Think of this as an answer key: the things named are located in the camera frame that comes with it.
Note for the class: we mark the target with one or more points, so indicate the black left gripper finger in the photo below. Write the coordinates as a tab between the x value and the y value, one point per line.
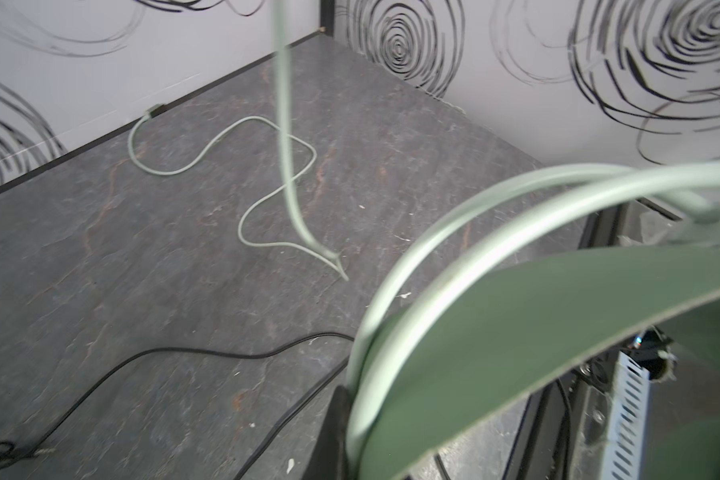
328	460

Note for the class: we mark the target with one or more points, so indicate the right corner frame post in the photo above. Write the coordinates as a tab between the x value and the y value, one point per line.
327	16

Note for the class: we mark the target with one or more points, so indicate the mint green headphones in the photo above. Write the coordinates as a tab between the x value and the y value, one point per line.
482	335

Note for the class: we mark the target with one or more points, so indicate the white slotted cable duct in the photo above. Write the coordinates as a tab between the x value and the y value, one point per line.
624	435

